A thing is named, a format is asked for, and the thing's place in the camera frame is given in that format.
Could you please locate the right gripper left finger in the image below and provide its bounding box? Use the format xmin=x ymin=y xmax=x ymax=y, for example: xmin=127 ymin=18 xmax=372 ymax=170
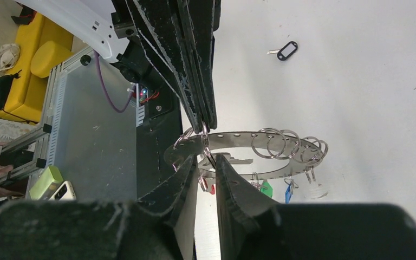
xmin=0 ymin=155 xmax=198 ymax=259

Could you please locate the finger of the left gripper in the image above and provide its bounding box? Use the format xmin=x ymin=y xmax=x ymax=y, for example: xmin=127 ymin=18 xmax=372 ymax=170
xmin=127 ymin=1 xmax=190 ymax=120
xmin=176 ymin=1 xmax=221 ymax=130

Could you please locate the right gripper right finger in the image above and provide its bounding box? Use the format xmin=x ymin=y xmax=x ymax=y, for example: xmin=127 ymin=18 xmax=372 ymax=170
xmin=216 ymin=155 xmax=416 ymax=259

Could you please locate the large metal keyring disc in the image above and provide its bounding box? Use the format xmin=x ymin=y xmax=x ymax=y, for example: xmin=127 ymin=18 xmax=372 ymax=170
xmin=164 ymin=128 xmax=329 ymax=181

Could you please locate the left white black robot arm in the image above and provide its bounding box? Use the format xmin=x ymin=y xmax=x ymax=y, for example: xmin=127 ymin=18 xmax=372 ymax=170
xmin=23 ymin=1 xmax=221 ymax=133

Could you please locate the green key tag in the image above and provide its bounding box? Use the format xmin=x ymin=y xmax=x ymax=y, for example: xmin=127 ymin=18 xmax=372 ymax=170
xmin=259 ymin=180 xmax=273 ymax=198

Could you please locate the blue key tag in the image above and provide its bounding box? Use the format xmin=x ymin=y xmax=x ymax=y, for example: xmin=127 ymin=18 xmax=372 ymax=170
xmin=284 ymin=177 xmax=299 ymax=204

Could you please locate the red key tag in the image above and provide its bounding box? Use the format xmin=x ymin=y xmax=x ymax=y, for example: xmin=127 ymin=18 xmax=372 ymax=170
xmin=199 ymin=177 xmax=216 ymax=195

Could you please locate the key with black tag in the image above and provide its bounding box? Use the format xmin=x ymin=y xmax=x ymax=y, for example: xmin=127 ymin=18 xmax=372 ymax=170
xmin=266 ymin=41 xmax=299 ymax=61

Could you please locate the white smartphone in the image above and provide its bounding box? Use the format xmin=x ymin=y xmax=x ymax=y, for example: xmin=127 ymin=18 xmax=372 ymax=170
xmin=49 ymin=181 xmax=76 ymax=200

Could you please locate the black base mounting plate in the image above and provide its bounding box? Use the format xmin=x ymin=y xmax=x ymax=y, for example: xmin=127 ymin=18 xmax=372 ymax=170
xmin=136 ymin=87 xmax=183 ymax=198

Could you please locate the yellow sofa in background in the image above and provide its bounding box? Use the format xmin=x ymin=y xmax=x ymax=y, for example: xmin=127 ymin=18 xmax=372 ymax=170
xmin=0 ymin=13 xmax=74 ymax=124

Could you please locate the green power bank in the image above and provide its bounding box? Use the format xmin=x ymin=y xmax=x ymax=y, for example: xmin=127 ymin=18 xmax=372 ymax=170
xmin=29 ymin=165 xmax=64 ymax=200

